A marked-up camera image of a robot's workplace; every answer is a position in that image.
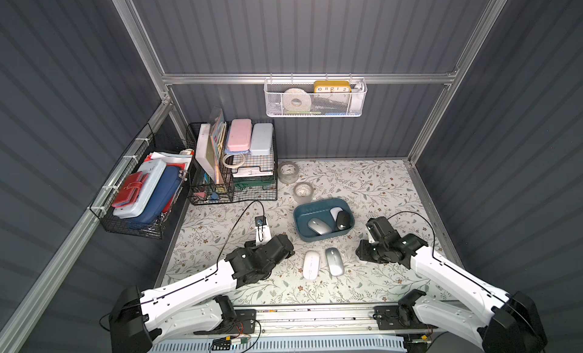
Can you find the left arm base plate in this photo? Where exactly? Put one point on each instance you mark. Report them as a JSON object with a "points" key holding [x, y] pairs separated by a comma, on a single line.
{"points": [[244, 322]]}

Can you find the white wire wall basket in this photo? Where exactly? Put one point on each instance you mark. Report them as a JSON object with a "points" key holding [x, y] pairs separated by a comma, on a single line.
{"points": [[324, 105]]}

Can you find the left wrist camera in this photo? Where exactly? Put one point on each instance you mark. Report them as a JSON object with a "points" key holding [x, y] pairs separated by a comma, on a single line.
{"points": [[262, 229]]}

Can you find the red wallet pouch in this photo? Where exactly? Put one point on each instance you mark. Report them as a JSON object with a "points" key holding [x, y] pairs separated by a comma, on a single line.
{"points": [[129, 191]]}

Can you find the white computer mouse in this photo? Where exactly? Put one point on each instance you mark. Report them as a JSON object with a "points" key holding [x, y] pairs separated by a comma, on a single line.
{"points": [[311, 266]]}

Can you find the white flat case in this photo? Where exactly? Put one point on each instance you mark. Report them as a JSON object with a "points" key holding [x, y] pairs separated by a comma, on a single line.
{"points": [[154, 168]]}

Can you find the light blue pencil case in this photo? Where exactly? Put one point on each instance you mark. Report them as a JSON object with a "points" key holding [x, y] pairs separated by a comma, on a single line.
{"points": [[261, 139]]}

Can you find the silver grey computer mouse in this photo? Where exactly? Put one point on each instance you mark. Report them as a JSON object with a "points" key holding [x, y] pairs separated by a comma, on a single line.
{"points": [[335, 262]]}

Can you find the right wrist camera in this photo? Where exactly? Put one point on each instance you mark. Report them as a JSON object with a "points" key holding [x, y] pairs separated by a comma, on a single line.
{"points": [[379, 229]]}

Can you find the dark blue pouch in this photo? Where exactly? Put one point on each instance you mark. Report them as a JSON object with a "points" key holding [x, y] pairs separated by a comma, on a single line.
{"points": [[162, 195]]}

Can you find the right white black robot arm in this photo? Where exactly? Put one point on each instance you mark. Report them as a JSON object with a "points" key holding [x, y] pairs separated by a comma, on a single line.
{"points": [[490, 318]]}

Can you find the black wire desk organizer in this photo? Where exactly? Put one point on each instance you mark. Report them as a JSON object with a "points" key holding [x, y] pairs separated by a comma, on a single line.
{"points": [[246, 177]]}

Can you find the black wire side basket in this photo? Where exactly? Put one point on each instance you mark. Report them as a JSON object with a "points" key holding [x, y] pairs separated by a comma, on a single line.
{"points": [[170, 148]]}

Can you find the white mouse with grey logo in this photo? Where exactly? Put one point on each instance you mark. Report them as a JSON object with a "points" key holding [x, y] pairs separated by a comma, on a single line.
{"points": [[335, 212]]}

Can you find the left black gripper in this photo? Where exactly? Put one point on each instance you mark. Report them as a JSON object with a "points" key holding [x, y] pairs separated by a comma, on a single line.
{"points": [[277, 246]]}

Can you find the yellow digital clock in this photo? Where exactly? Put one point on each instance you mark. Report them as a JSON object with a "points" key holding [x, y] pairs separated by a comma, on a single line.
{"points": [[332, 87]]}

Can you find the upright books and folders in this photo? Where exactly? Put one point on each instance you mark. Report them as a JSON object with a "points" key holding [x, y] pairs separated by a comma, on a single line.
{"points": [[210, 141]]}

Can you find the black computer mouse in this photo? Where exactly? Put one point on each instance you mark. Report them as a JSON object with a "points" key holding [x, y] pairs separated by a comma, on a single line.
{"points": [[343, 220]]}

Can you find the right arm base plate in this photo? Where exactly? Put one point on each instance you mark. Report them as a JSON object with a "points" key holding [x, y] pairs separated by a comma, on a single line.
{"points": [[390, 317]]}

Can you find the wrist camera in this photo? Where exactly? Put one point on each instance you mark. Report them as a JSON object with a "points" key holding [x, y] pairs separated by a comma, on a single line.
{"points": [[262, 229], [379, 229]]}

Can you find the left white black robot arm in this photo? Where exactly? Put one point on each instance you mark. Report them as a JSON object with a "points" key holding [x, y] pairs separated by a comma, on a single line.
{"points": [[197, 304]]}

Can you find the white tape roll in basket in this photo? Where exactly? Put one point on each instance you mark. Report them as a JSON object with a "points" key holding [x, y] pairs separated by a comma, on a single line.
{"points": [[296, 100]]}

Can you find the clear tape roll rear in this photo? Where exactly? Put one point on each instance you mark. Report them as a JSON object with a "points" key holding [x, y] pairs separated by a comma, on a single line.
{"points": [[288, 172]]}

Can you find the teal plastic storage box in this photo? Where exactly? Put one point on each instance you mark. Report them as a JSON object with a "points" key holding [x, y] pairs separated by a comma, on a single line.
{"points": [[320, 210]]}

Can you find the clear tape roll front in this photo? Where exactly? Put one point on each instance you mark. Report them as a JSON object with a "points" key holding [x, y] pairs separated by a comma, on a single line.
{"points": [[303, 193]]}

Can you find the pink pencil case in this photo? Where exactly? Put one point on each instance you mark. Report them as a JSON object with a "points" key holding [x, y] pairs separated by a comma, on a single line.
{"points": [[239, 139]]}

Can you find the clear tape roll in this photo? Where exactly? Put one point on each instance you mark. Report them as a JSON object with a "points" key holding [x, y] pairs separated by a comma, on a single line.
{"points": [[288, 172], [303, 193]]}

